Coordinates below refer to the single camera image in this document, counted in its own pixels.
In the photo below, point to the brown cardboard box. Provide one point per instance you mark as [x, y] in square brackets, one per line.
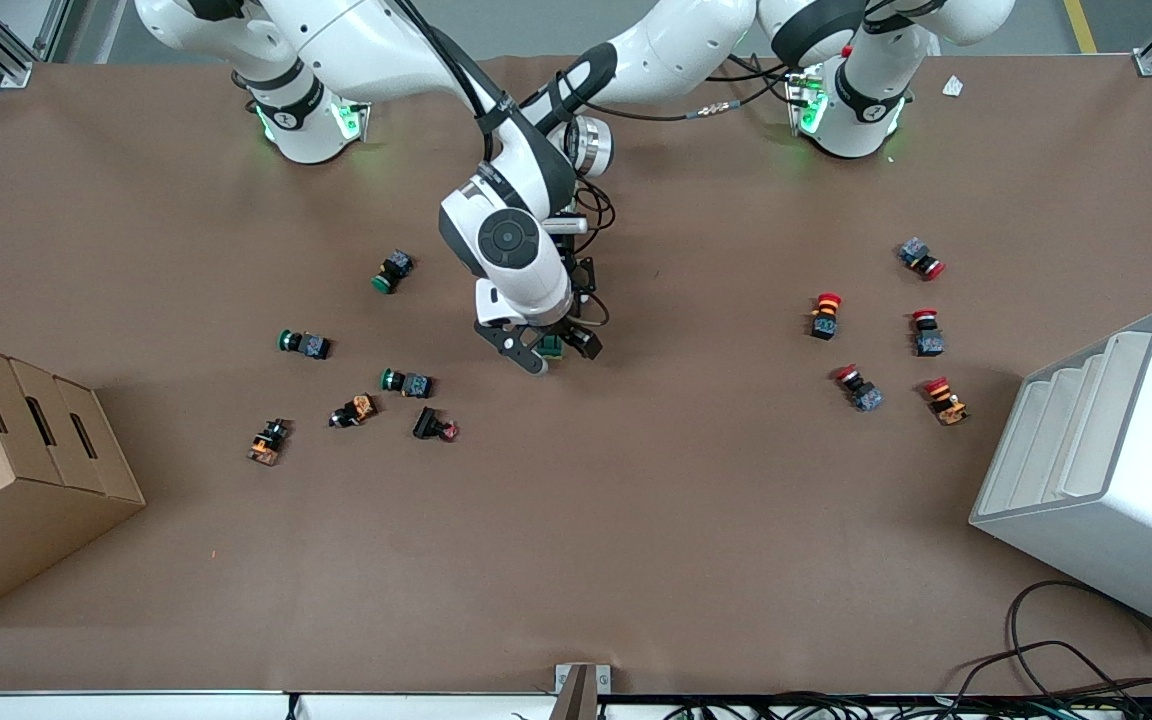
[16, 500]

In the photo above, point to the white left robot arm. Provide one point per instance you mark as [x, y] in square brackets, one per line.
[686, 40]

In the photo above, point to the red button grey body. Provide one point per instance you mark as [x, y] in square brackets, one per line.
[858, 388]
[922, 258]
[927, 332]

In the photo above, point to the small white paper scrap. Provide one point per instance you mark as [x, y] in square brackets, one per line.
[953, 86]

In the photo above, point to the red button orange black body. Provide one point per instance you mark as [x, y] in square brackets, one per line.
[825, 315]

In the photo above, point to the white slotted bin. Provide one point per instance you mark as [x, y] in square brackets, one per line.
[1136, 480]

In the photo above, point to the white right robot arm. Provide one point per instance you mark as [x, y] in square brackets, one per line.
[356, 40]

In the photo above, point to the brown table mat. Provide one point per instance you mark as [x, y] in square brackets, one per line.
[636, 520]

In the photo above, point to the aluminium camera post bracket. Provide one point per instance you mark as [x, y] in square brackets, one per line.
[581, 690]

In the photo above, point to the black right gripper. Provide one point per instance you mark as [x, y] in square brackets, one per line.
[560, 327]

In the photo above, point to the green terminal block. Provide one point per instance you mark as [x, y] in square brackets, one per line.
[552, 348]

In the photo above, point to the green push button switch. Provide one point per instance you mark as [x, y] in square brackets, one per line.
[406, 382]
[393, 271]
[304, 344]

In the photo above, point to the black pink button switch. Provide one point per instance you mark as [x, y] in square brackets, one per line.
[434, 425]

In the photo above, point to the black orange selector switch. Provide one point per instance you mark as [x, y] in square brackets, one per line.
[354, 411]
[268, 441]

